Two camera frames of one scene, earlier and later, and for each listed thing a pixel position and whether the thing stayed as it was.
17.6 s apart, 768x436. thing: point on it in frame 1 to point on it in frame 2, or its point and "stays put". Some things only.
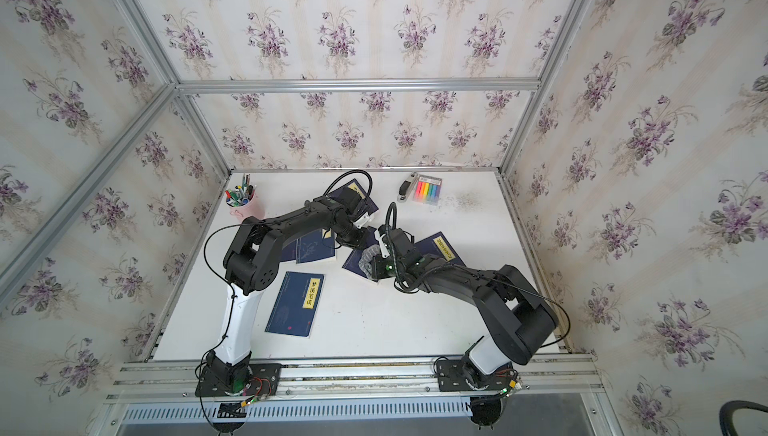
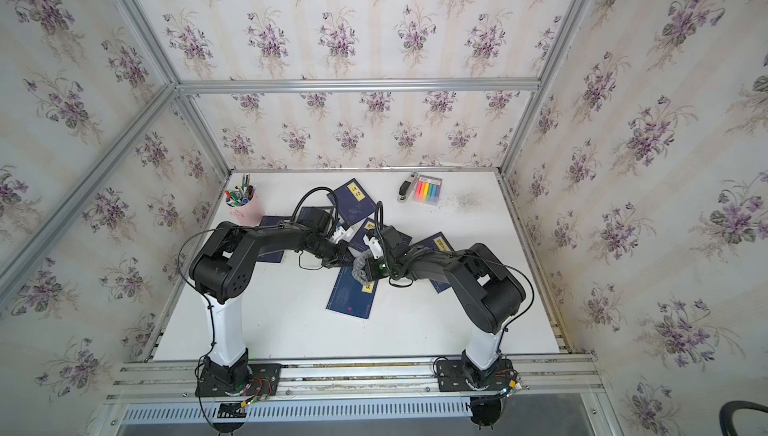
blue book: x=296 y=304 to x=350 y=296
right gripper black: x=376 y=264 stays put
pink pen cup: x=243 y=202 stays put
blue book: x=436 y=244 stays put
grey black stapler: x=406 y=187 stays put
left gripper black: x=356 y=242 to x=339 y=253
